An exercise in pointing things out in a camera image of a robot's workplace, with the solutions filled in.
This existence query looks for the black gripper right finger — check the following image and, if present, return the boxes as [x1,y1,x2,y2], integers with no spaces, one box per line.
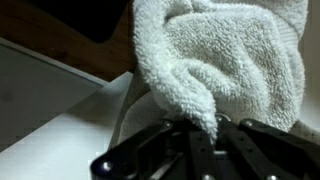
[215,114,320,180]

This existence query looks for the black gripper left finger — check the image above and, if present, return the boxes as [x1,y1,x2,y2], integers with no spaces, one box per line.
[89,119,218,180]

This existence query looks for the white terry towel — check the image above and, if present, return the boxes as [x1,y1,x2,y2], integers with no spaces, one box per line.
[118,0,320,146]

